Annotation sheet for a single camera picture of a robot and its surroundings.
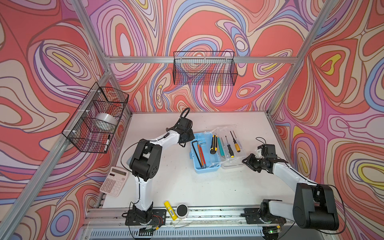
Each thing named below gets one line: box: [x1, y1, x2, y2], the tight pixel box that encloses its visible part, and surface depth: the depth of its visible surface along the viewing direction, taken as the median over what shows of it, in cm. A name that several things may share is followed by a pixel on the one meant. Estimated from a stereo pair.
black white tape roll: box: [176, 203, 189, 220], surface depth 73 cm
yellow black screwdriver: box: [225, 135, 235, 158], surface depth 86 cm
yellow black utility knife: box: [210, 135, 218, 155], surface depth 93 cm
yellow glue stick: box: [164, 201, 178, 221], surface depth 75 cm
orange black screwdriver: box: [230, 130, 241, 153], surface depth 88 cm
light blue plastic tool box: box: [189, 132, 221, 174], surface depth 95 cm
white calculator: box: [99, 166, 129, 197], surface depth 84 cm
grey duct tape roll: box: [95, 113, 118, 126], surface depth 75 cm
